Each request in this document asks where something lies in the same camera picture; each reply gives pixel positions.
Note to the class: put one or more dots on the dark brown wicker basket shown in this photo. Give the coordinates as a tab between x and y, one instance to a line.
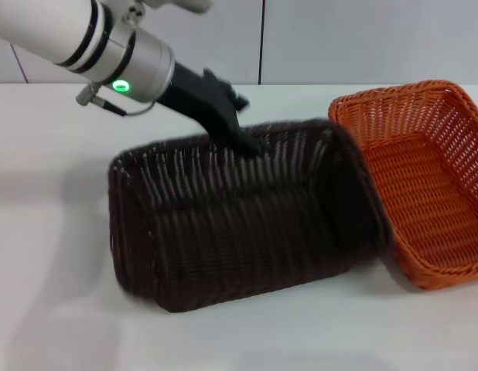
239	239

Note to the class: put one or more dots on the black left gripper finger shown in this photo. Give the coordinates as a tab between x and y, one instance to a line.
243	141

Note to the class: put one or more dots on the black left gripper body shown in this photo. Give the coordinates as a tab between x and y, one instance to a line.
202	98

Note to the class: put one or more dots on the orange wicker basket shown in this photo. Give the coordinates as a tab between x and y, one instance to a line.
424	185

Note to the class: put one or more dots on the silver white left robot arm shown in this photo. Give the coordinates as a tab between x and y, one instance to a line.
69	31

